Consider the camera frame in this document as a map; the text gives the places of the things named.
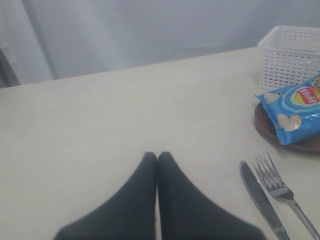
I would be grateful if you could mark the blue chips snack bag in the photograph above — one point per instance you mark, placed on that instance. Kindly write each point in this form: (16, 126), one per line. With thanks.
(294, 110)

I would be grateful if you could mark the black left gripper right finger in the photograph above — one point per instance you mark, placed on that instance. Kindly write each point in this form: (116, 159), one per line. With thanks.
(187, 214)

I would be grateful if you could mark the silver table knife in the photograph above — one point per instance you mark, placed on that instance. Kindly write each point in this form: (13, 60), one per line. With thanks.
(261, 201)

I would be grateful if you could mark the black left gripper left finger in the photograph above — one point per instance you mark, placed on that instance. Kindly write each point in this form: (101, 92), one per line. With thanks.
(128, 215)

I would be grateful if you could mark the brown round plate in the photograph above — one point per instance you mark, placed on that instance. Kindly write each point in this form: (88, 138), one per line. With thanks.
(266, 129)

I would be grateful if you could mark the silver metal fork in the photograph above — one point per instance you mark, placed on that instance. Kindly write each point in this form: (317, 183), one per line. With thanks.
(277, 188)

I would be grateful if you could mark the white perforated plastic basket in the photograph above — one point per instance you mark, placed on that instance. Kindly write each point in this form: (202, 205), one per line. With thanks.
(289, 55)

